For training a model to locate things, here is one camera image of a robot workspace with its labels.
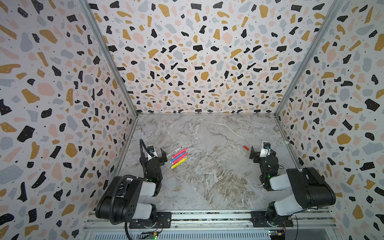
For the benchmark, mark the yellow highlighter pen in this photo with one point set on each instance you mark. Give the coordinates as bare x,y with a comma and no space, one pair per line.
178,163

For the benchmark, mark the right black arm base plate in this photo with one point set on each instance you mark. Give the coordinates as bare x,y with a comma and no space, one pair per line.
263,219

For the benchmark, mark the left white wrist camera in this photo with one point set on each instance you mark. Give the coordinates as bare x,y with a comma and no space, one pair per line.
152,152

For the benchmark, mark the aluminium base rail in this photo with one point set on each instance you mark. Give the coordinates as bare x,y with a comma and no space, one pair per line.
242,225

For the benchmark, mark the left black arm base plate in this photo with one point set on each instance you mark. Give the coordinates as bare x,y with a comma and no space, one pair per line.
160,220

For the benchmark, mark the pink highlighter pen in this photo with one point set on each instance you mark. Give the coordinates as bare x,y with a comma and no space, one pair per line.
183,156

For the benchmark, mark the red pink marker pen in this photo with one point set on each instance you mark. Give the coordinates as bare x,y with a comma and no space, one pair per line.
182,151

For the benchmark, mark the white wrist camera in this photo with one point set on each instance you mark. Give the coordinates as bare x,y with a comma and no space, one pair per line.
264,153
152,152

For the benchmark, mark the thin white red pen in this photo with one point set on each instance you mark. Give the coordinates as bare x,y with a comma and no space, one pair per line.
173,152

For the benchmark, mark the blue pen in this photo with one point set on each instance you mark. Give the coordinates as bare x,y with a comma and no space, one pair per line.
175,159

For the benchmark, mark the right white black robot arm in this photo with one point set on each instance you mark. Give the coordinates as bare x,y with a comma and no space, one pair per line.
310,190

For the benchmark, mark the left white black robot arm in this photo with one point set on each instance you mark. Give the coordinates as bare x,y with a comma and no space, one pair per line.
120,202

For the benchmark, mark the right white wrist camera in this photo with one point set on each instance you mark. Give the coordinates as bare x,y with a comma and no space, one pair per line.
264,153

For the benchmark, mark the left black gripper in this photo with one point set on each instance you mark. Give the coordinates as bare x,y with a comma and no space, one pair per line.
156,160

